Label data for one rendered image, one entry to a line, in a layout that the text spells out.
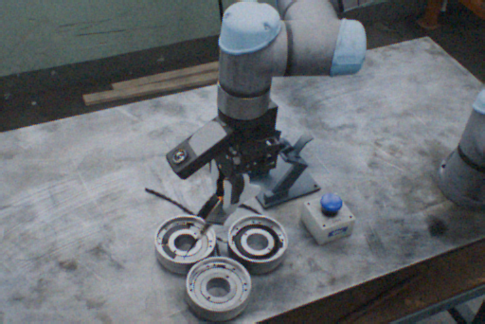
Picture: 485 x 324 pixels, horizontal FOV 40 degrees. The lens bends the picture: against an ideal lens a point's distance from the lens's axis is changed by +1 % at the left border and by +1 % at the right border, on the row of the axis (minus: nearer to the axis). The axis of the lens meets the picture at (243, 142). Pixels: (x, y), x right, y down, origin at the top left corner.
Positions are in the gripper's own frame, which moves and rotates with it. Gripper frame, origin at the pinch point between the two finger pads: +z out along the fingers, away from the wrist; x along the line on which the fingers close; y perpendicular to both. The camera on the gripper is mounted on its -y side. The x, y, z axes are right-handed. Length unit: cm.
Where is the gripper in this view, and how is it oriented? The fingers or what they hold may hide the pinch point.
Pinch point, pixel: (222, 204)
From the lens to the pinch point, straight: 107.6
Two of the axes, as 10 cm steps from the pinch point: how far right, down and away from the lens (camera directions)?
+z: -0.8, 7.4, 6.7
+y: 8.8, -2.7, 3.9
